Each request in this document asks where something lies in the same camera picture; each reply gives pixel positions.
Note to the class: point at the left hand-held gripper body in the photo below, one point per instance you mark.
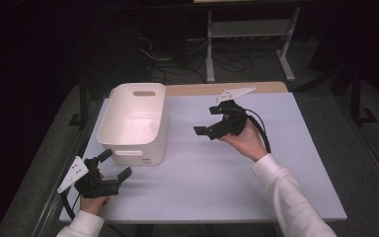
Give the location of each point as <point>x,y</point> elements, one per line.
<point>93,189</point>

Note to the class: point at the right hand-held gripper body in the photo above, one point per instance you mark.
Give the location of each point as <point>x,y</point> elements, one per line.
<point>230,121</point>

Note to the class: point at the white plastic storage bin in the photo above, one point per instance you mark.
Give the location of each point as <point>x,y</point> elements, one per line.
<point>133,126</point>

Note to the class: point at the person's left hand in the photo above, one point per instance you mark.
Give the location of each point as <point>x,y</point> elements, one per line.
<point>92,204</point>

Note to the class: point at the person's right hand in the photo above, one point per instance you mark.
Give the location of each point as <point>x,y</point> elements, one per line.
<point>248,141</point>

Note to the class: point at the wooden board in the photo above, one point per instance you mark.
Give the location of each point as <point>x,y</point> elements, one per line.
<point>194,89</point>

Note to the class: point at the black metal stand leg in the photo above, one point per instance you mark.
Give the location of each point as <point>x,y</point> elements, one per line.
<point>357,98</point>
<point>84,105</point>

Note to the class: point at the white metal stand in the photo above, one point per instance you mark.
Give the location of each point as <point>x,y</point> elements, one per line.
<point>250,29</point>

